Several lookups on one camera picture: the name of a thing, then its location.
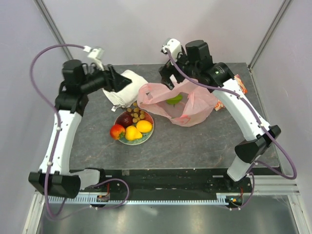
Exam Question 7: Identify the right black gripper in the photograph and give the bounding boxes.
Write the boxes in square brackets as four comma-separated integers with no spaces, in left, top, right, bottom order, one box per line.
[158,48,198,91]

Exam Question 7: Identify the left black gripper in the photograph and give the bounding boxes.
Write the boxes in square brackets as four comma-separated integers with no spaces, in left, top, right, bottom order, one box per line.
[80,61,132,94]

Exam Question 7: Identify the green fake fruit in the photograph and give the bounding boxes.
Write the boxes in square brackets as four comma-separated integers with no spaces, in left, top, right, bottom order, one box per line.
[166,94,183,106]

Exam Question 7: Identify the pink plastic bag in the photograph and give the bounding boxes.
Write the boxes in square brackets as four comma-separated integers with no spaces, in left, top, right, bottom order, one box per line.
[137,80,217,127]

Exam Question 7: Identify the dark red fake fruit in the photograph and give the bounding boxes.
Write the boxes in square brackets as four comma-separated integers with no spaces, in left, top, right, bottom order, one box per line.
[116,113,133,128]

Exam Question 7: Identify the brown longan bunch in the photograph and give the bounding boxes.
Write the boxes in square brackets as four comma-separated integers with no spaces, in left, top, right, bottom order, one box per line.
[118,102,145,124]

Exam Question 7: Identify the red fake apple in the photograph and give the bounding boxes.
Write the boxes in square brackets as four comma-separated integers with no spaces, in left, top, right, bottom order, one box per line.
[110,124,126,140]

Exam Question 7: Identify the yellow fake lemon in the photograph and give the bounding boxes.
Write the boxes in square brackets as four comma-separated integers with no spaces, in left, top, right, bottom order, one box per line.
[136,120,153,133]

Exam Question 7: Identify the yellow fake pear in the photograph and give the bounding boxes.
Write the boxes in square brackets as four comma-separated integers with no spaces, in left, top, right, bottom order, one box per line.
[125,125,143,141]

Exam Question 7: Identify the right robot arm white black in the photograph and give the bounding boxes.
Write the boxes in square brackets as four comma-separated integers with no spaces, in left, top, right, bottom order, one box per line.
[159,39,281,192]

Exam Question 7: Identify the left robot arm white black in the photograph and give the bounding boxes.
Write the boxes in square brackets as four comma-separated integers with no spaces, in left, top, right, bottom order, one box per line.
[28,59,132,198]

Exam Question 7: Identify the white folded towel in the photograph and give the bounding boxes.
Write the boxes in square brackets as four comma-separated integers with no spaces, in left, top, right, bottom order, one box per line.
[102,70,148,112]

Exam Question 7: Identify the orange floral folded cloth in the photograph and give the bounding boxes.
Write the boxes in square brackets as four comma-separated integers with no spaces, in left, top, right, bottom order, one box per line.
[214,74,248,111]

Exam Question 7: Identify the red teal floral plate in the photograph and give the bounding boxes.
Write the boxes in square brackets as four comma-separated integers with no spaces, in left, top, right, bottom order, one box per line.
[114,112,154,145]

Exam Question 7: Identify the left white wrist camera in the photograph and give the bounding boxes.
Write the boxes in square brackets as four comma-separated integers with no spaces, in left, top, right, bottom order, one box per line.
[83,46,104,71]

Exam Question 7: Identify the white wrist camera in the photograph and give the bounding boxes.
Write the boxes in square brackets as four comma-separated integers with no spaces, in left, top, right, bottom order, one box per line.
[83,46,104,71]
[161,39,182,59]

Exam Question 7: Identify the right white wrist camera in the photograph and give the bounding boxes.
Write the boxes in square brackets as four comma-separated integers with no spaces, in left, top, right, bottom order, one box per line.
[161,39,182,59]

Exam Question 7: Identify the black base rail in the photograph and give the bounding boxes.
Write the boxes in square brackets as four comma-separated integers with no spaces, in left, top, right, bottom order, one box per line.
[78,168,254,195]

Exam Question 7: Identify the grey cable duct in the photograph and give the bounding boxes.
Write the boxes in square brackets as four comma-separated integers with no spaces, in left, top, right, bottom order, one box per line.
[45,193,242,205]

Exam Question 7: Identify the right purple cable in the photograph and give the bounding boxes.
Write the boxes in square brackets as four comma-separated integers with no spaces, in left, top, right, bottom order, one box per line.
[167,50,298,211]

